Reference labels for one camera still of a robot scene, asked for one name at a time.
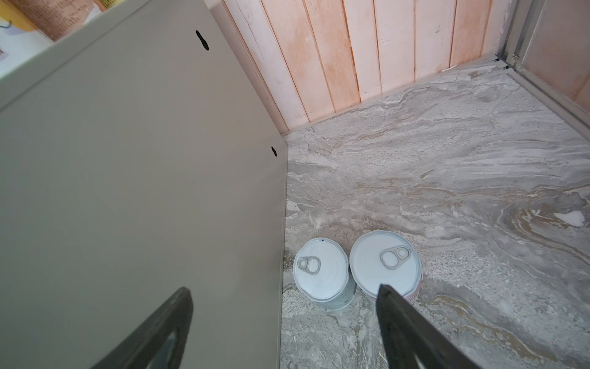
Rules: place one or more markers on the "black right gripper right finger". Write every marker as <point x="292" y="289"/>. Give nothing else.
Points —
<point x="409" y="340"/>

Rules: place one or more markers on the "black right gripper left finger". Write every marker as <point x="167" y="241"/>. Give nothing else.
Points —
<point x="158" y="342"/>

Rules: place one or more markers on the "pink label can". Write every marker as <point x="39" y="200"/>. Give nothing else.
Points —
<point x="56" y="19"/>

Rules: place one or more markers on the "white lid can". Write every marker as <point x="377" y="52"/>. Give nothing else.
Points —
<point x="383" y="257"/>

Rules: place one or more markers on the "grey label can right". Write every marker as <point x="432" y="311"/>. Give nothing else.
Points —
<point x="321" y="271"/>

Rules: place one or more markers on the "grey metal cabinet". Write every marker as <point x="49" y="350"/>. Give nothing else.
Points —
<point x="138" y="159"/>

